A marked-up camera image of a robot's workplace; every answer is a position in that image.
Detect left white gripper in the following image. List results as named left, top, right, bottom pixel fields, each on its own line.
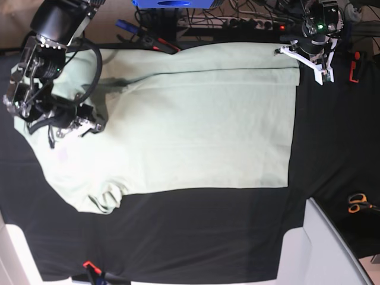
left=274, top=35, right=338, bottom=85

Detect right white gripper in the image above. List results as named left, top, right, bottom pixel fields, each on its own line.
left=26, top=100, right=104, bottom=148

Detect light green T-shirt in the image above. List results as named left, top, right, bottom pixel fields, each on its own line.
left=14, top=43, right=300, bottom=214

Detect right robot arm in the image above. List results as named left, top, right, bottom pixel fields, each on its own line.
left=3, top=1, right=105, bottom=148

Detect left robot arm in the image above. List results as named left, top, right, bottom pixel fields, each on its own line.
left=274, top=1, right=344, bottom=85

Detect red black clamp right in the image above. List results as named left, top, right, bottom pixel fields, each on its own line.
left=349, top=51, right=361, bottom=83

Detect red black clamp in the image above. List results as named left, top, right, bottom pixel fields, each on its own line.
left=141, top=35, right=181, bottom=55
left=83, top=261, right=131, bottom=285
left=349, top=51, right=361, bottom=83

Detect red black clamp top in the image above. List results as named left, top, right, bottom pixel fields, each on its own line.
left=141, top=35, right=181, bottom=55

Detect white power strip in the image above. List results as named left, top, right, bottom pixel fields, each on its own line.
left=222, top=17, right=273, bottom=30

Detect blue box top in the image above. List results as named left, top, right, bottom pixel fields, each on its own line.
left=132, top=0, right=214, bottom=9

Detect red black clamp bottom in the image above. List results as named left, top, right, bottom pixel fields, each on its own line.
left=83, top=261, right=131, bottom=285

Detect white foam block left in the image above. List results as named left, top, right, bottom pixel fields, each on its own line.
left=1, top=219, right=73, bottom=285

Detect white foam block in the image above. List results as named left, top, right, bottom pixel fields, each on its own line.
left=1, top=219, right=73, bottom=285
left=275, top=198, right=373, bottom=285

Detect white foam block right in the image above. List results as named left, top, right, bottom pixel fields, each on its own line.
left=275, top=198, right=373, bottom=285

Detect black table cloth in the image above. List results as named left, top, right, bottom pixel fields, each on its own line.
left=1, top=53, right=379, bottom=284

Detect blue handled tool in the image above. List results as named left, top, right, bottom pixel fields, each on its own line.
left=115, top=20, right=139, bottom=34

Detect orange handled scissors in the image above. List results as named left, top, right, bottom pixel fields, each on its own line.
left=347, top=193, right=379, bottom=214

